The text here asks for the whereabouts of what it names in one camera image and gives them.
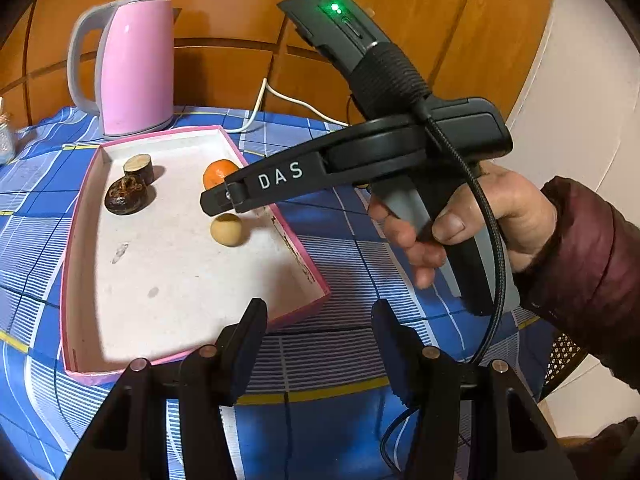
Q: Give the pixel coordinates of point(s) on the blue plaid tablecloth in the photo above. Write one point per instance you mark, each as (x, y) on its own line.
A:
(350, 280)

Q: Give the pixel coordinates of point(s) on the person's right forearm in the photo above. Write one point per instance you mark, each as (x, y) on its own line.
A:
(590, 270)

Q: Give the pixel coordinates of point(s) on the pink cardboard tray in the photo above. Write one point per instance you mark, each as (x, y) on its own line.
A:
(165, 270)

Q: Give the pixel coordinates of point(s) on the wooden panelled wardrobe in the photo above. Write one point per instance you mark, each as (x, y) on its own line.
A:
(225, 0)

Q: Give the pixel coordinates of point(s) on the orange tangerine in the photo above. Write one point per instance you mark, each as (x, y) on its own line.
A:
(217, 172)

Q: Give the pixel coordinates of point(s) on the dark brown clothing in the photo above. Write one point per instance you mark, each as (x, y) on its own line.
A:
(600, 452)

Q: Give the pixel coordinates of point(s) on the tan longan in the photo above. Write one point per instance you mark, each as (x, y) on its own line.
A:
(227, 230)

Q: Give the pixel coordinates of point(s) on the sugarcane piece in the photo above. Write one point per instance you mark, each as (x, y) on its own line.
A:
(137, 166)

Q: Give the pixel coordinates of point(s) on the person's right hand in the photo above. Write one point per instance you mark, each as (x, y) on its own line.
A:
(520, 210)

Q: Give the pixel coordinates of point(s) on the pink electric kettle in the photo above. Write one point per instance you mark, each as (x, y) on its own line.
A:
(135, 70)

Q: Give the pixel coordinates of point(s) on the white ornate tissue box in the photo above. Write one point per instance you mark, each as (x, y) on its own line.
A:
(5, 140)

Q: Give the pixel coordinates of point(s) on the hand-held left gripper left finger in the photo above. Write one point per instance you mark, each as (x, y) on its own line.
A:
(250, 350)

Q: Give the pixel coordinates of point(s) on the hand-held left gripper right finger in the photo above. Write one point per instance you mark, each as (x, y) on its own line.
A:
(395, 360)

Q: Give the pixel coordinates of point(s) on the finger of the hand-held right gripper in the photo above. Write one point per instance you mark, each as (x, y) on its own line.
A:
(280, 175)

